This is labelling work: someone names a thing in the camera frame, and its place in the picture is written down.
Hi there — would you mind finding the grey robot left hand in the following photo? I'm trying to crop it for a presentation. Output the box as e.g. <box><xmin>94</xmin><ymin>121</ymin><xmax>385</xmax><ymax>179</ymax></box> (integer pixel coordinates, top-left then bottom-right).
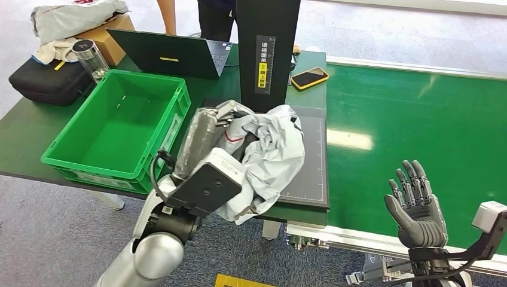
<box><xmin>173</xmin><ymin>99</ymin><xmax>259</xmax><ymax>181</ymax></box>

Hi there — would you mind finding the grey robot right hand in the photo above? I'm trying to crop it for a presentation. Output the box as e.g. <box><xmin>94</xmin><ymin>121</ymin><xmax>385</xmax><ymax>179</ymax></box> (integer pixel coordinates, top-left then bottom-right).
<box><xmin>384</xmin><ymin>159</ymin><xmax>450</xmax><ymax>250</ymax></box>

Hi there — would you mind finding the white plastic package red print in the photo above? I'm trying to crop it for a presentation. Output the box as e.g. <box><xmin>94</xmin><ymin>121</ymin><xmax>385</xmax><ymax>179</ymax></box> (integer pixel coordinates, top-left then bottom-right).
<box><xmin>213</xmin><ymin>103</ymin><xmax>307</xmax><ymax>226</ymax></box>

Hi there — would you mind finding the black inbound scanner machine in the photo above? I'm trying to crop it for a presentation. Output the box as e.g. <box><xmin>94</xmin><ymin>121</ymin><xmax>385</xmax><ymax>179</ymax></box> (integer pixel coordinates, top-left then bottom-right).
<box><xmin>200</xmin><ymin>0</ymin><xmax>331</xmax><ymax>210</ymax></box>

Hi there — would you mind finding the green conveyor belt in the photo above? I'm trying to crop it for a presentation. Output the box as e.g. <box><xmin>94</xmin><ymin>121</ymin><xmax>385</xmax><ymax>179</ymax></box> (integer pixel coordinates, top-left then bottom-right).
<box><xmin>325</xmin><ymin>63</ymin><xmax>507</xmax><ymax>257</ymax></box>

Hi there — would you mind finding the brown cardboard box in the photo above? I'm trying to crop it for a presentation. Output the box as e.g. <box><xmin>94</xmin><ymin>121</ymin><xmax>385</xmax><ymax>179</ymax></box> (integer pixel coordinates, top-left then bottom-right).
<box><xmin>75</xmin><ymin>14</ymin><xmax>136</xmax><ymax>68</ymax></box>

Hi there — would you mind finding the smartphone in yellow case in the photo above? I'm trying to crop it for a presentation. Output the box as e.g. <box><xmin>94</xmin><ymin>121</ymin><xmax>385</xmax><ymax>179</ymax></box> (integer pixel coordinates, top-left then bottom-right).
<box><xmin>290</xmin><ymin>66</ymin><xmax>329</xmax><ymax>91</ymax></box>

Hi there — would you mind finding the green plastic crate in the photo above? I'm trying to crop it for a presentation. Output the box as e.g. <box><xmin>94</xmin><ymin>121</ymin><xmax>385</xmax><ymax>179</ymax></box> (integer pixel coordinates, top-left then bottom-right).
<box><xmin>40</xmin><ymin>69</ymin><xmax>192</xmax><ymax>196</ymax></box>

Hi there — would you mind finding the black laptop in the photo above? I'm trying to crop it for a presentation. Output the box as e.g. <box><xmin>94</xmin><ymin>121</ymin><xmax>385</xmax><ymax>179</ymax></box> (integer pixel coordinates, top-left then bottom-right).
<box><xmin>106</xmin><ymin>28</ymin><xmax>234</xmax><ymax>80</ymax></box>

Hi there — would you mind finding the person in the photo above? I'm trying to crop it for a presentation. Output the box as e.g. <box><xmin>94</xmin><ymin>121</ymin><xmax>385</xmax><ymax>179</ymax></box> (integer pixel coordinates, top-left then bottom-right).
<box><xmin>156</xmin><ymin>0</ymin><xmax>302</xmax><ymax>54</ymax></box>

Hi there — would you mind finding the white table leg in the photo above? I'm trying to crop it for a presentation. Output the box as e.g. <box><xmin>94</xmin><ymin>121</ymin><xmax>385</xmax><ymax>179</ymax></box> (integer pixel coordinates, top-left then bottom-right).
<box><xmin>85</xmin><ymin>190</ymin><xmax>126</xmax><ymax>210</ymax></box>
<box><xmin>262</xmin><ymin>219</ymin><xmax>283</xmax><ymax>241</ymax></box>

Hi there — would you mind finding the clear bottle black lid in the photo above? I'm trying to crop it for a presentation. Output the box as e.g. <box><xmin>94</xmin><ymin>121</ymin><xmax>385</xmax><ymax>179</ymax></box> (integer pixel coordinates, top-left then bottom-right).
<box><xmin>71</xmin><ymin>39</ymin><xmax>109</xmax><ymax>84</ymax></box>

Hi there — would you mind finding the yellow floor marker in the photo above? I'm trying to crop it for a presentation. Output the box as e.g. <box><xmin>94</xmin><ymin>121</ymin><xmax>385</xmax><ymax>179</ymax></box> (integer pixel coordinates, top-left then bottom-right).
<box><xmin>215</xmin><ymin>274</ymin><xmax>278</xmax><ymax>287</ymax></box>

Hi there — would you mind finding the black zip carrying case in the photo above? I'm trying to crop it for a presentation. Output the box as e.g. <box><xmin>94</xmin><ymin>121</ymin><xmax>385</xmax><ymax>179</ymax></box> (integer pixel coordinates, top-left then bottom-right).
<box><xmin>8</xmin><ymin>58</ymin><xmax>94</xmax><ymax>107</ymax></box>

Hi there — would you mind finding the white crumpled cloth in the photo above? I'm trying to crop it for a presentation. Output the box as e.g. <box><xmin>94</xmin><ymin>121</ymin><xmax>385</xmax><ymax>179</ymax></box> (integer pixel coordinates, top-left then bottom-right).
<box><xmin>31</xmin><ymin>37</ymin><xmax>82</xmax><ymax>66</ymax></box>

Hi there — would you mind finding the grey plastic parcel bag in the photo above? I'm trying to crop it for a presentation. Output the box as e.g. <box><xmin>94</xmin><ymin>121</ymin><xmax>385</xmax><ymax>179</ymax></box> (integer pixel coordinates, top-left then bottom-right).
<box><xmin>30</xmin><ymin>0</ymin><xmax>130</xmax><ymax>46</ymax></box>

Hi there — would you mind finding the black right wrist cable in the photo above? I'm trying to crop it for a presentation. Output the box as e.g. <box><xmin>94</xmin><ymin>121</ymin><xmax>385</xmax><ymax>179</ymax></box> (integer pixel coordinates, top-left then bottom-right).
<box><xmin>380</xmin><ymin>257</ymin><xmax>477</xmax><ymax>287</ymax></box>

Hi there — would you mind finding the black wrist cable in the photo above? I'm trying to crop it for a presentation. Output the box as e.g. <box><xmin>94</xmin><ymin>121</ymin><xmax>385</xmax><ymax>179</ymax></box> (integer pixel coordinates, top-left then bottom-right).
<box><xmin>380</xmin><ymin>257</ymin><xmax>477</xmax><ymax>287</ymax></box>
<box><xmin>149</xmin><ymin>149</ymin><xmax>176</xmax><ymax>203</ymax></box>

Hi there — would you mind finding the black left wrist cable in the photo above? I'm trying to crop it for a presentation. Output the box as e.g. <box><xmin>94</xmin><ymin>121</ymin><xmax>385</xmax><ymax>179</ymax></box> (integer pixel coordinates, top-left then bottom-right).
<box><xmin>149</xmin><ymin>149</ymin><xmax>176</xmax><ymax>203</ymax></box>

